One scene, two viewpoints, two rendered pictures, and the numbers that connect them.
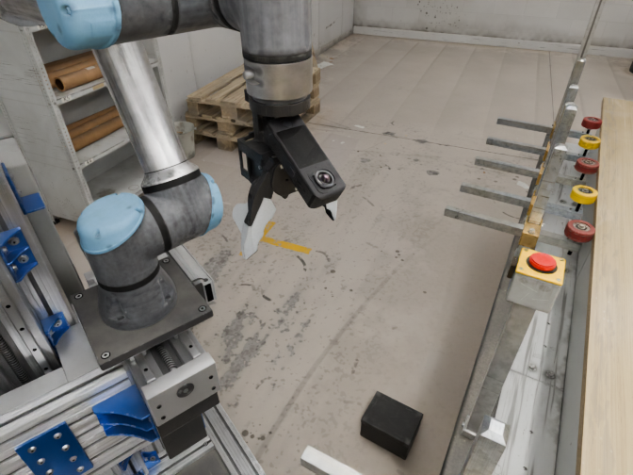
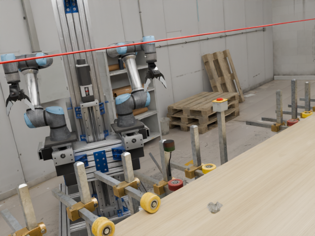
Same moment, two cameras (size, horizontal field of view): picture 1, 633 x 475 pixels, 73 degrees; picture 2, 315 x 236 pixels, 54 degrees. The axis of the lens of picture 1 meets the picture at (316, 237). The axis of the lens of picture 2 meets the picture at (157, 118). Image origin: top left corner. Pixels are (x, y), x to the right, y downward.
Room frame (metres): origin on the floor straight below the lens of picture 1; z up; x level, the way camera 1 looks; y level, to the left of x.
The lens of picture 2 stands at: (-1.40, -0.71, 1.66)
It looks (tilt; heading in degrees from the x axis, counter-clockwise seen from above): 15 degrees down; 22
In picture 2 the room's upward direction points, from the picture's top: 7 degrees counter-clockwise
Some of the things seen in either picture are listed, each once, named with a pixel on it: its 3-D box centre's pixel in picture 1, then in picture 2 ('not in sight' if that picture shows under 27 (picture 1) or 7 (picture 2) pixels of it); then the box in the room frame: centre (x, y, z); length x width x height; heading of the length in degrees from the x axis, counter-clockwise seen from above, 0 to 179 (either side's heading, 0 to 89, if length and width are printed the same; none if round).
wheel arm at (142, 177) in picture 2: not in sight; (153, 182); (0.10, -0.03, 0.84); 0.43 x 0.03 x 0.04; 61
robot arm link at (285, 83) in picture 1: (276, 77); (150, 57); (0.49, 0.04, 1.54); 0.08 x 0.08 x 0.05
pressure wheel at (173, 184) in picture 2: not in sight; (176, 190); (0.01, -0.20, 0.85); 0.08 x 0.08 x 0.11
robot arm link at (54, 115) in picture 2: not in sight; (55, 115); (0.33, 0.77, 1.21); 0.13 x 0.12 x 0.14; 120
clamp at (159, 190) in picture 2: not in sight; (165, 185); (0.08, -0.12, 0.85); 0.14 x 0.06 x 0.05; 151
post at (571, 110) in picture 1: (549, 170); (294, 106); (1.41, -0.85, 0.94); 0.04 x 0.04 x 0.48; 61
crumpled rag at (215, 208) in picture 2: not in sight; (213, 205); (-0.20, -0.44, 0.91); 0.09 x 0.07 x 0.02; 176
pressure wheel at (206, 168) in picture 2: not in sight; (209, 174); (0.22, -0.34, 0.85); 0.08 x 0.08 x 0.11
